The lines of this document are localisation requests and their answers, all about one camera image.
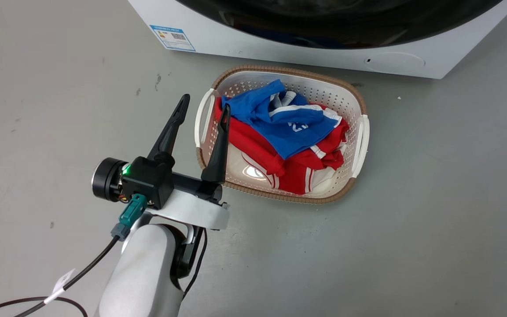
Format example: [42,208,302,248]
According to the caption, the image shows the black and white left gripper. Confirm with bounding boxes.
[92,94,231,231]

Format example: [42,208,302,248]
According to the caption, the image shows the white front-load washing machine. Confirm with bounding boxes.
[128,0,507,80]

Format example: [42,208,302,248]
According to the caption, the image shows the dark glass washing machine door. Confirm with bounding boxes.
[175,0,503,49]

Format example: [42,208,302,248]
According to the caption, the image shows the red sports jersey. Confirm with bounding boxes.
[213,97,350,195]

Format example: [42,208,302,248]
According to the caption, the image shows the blue sports jersey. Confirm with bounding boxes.
[221,79,343,160]

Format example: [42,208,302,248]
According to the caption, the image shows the blue energy label sticker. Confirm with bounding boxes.
[150,25,196,52]

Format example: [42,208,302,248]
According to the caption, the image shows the white perforated laundry basket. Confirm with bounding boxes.
[194,65,371,205]

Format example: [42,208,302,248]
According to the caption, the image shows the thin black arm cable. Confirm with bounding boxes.
[181,227,208,301]

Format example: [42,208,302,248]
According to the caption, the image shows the black cable with teal connector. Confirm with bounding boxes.
[0,193,149,317]

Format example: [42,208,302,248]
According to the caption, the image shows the white cable label tag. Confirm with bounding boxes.
[44,268,76,305]

